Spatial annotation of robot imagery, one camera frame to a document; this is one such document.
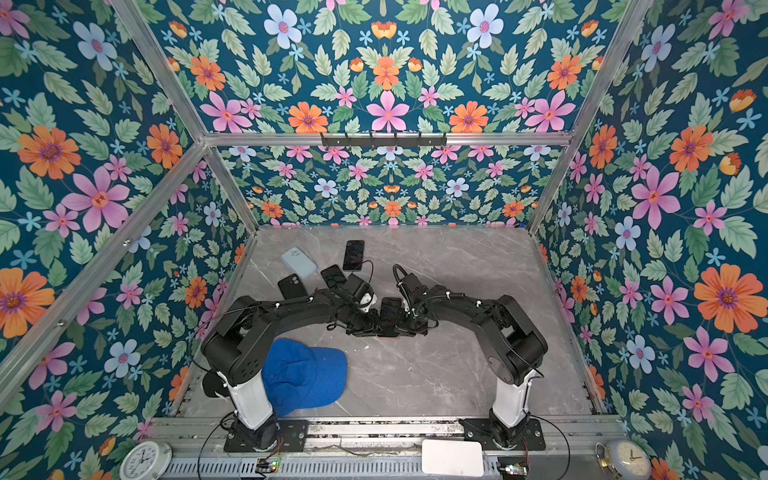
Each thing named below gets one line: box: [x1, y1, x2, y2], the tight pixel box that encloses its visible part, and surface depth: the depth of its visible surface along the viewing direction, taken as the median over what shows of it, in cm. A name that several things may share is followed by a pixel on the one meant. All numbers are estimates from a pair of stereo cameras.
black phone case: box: [277, 273, 308, 299], surface depth 106 cm
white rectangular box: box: [422, 439, 485, 477], surface depth 67 cm
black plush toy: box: [202, 371, 229, 398], surface depth 76 cm
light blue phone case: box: [280, 246, 319, 279], surface depth 111 cm
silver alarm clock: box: [595, 439, 652, 480], surface depth 68 cm
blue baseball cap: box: [262, 339, 348, 417], surface depth 82 cm
